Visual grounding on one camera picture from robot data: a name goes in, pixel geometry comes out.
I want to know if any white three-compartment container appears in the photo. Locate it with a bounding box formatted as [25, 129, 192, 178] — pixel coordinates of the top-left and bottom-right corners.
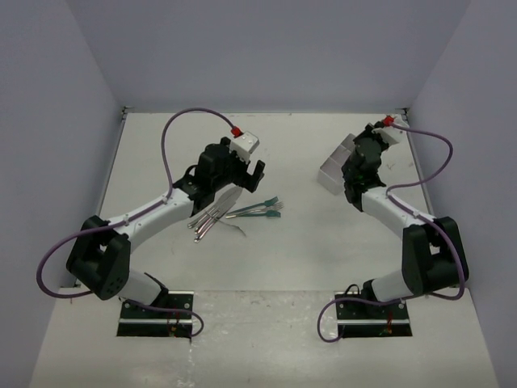
[317, 133, 355, 196]

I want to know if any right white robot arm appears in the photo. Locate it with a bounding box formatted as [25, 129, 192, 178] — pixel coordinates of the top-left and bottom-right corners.
[342, 116, 469, 318]

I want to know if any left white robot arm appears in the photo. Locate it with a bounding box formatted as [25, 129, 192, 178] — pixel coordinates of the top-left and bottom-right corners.
[66, 132, 265, 318]

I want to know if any silver knife bundle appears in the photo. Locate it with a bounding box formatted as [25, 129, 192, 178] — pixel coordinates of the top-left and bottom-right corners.
[187, 187, 243, 243]

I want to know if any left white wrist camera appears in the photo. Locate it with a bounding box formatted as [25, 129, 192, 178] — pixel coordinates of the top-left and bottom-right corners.
[229, 132, 260, 162]

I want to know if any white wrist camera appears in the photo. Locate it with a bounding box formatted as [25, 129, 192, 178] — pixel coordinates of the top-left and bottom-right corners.
[373, 116, 404, 146]
[229, 132, 260, 162]

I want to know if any silver fork curved handle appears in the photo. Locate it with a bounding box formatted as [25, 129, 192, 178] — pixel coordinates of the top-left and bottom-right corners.
[219, 220, 247, 237]

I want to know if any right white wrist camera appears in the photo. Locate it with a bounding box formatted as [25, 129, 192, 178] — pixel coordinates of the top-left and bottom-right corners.
[373, 116, 404, 146]

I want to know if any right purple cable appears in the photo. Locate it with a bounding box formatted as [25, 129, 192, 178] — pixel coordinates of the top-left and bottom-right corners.
[316, 115, 468, 344]

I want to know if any purple cable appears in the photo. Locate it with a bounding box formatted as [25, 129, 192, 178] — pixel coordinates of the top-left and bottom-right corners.
[316, 115, 468, 344]
[36, 107, 242, 339]

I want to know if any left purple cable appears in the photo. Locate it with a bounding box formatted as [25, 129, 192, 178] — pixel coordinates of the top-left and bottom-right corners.
[36, 107, 242, 339]

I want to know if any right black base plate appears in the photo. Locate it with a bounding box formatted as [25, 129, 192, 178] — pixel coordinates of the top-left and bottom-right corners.
[335, 302, 413, 339]

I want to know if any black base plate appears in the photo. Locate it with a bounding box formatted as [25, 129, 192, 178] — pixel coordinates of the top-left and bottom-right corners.
[116, 291, 194, 339]
[335, 302, 413, 339]

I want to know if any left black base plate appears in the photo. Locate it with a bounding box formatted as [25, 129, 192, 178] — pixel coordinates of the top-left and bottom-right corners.
[116, 291, 194, 339]

